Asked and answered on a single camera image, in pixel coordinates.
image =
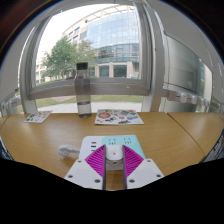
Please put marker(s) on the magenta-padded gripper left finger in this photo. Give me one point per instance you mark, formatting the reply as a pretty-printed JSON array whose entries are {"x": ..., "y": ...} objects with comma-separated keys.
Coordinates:
[{"x": 83, "y": 173}]

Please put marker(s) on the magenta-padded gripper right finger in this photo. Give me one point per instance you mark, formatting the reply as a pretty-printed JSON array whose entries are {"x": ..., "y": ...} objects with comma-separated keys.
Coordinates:
[{"x": 143, "y": 171}]

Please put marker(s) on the small white charger block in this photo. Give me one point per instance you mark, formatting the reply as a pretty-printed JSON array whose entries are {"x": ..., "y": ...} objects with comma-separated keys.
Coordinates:
[{"x": 114, "y": 155}]

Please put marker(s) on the white and teal power strip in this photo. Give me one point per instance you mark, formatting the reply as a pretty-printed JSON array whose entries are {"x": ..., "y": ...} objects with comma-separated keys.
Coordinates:
[{"x": 95, "y": 143}]

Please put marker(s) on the large colourful sticker sheet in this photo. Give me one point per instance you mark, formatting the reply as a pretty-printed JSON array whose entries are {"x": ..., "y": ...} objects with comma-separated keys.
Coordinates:
[{"x": 118, "y": 117}]

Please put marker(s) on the small colourful sticker sheet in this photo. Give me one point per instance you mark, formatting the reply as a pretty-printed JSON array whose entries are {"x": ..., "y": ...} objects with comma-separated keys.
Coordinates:
[{"x": 37, "y": 116}]

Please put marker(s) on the clear bottle with black cap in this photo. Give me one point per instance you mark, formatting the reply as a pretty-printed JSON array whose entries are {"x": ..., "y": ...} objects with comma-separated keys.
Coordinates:
[{"x": 83, "y": 96}]

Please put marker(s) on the grey wall rail with sockets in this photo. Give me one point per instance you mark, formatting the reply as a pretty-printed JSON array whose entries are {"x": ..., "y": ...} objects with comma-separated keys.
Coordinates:
[
  {"x": 186, "y": 97},
  {"x": 11, "y": 103}
]

